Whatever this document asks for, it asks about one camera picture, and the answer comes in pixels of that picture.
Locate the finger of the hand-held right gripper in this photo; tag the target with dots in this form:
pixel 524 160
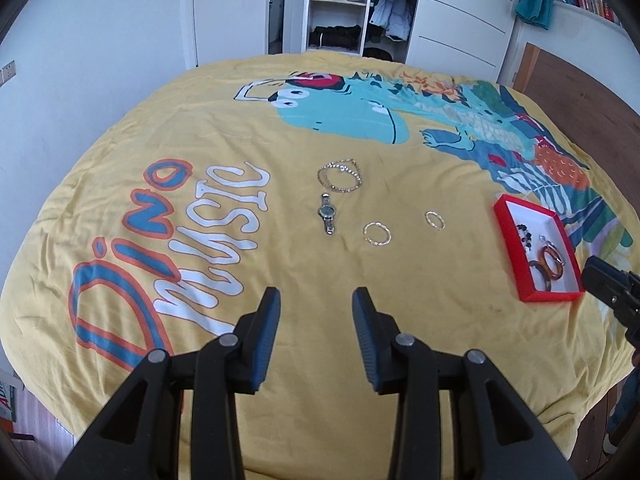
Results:
pixel 602 275

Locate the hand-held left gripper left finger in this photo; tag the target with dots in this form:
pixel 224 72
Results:
pixel 262 340

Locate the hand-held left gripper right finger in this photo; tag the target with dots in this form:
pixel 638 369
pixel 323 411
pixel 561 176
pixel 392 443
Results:
pixel 367 340

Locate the thin metal bangle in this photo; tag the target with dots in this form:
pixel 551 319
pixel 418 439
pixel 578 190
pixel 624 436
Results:
pixel 561 260

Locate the amber resin bangle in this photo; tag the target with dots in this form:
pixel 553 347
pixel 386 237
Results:
pixel 556 274

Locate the tortoiseshell resin bangle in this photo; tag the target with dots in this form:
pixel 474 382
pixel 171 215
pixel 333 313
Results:
pixel 539 274

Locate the red jewelry box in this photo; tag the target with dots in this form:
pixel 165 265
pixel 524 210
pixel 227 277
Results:
pixel 520 210

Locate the yellow dinosaur printed blanket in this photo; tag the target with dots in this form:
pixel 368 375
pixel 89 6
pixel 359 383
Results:
pixel 300 260

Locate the silver wristwatch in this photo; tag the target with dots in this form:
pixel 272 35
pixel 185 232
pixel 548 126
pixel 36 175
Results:
pixel 326 207

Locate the wooden headboard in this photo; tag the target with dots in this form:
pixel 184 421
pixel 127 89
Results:
pixel 585 105

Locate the printed box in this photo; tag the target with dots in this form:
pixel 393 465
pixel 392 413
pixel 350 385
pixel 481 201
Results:
pixel 7 400

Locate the black item in wardrobe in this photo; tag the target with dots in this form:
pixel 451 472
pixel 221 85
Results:
pixel 377 54

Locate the white wardrobe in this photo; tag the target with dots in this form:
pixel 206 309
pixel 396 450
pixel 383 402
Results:
pixel 465 5

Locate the folded dark clothes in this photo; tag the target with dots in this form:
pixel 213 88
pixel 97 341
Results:
pixel 334 37

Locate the white door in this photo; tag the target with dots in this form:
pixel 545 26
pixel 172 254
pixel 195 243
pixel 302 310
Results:
pixel 225 15

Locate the hanging jackets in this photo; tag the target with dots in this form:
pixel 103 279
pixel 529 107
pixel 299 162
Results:
pixel 395 5

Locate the wall switch plate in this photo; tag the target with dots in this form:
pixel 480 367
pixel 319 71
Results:
pixel 7 73

